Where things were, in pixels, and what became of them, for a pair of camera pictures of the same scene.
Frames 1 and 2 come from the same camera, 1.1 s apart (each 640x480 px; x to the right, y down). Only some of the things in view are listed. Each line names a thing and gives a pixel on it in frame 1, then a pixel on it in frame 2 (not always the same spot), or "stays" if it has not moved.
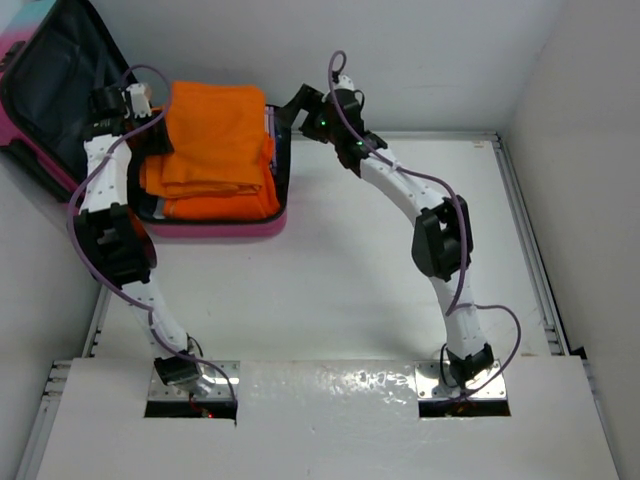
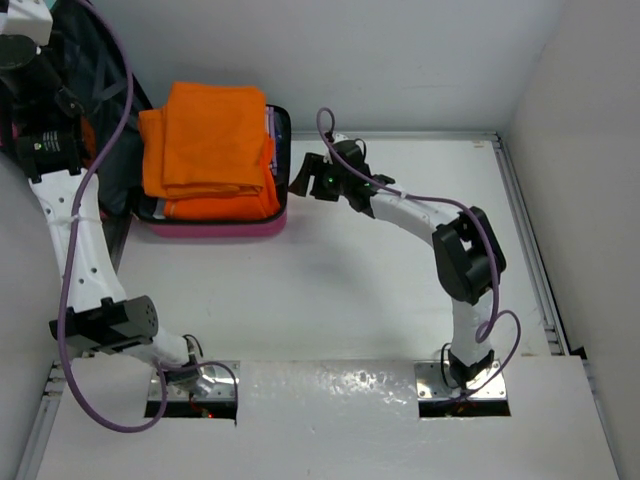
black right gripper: (306, 99) to (314, 164)
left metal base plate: (212, 385) stays
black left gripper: (158, 143) to (4, 100)
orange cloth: (217, 135) stays
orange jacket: (259, 204) stays
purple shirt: (269, 123) stays
